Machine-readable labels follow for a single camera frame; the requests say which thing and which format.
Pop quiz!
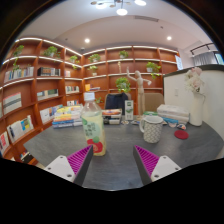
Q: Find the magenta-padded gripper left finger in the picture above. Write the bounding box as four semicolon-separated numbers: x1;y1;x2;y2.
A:
44;144;94;187

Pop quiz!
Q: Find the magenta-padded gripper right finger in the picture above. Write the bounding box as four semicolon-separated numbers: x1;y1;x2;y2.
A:
133;144;183;186

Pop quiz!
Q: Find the yellow drink bottle white cap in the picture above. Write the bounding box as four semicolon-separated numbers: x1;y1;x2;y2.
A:
80;92;108;157

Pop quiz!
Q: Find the white mug triangle pattern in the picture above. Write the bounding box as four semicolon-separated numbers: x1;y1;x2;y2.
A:
138;115;164;144

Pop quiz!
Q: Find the flat round red coaster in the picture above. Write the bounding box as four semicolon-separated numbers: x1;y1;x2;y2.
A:
173;129;190;140

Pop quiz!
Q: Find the stack of colourful books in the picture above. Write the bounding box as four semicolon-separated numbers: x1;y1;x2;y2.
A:
51;105;84;129

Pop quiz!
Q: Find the stack of white books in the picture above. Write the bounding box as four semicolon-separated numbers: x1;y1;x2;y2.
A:
156;103;190;125

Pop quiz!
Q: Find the green white flat box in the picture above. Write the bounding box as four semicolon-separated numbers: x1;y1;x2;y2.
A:
143;110;159;117

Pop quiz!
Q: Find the green white upright carton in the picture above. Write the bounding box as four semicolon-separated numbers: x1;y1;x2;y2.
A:
124;99;135;121

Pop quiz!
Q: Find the wooden shelf unit with books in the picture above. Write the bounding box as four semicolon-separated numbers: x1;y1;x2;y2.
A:
0;36;181;166

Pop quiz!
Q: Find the chair with dark jacket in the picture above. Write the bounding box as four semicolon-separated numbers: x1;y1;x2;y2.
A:
104;92;129;111

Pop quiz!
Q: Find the wooden artist mannequin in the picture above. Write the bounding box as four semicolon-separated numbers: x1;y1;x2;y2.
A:
125;65;153;116

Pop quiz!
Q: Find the pink white flower bouquet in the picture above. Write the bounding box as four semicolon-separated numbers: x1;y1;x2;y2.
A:
184;66;206;96

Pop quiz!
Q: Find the grey window curtain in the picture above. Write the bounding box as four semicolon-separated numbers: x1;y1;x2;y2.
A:
193;51;217;66

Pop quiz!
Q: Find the ceiling air vent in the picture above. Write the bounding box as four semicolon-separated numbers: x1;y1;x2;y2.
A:
134;15;159;23

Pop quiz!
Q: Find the ceiling lamp with round bulbs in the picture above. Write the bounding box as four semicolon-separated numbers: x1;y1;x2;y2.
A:
89;0;148;17

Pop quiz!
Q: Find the white wall notice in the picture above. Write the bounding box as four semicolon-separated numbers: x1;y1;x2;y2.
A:
174;54;184;71

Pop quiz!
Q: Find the black ceiling track rail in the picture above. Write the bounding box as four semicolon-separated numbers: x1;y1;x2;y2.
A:
189;42;216;56

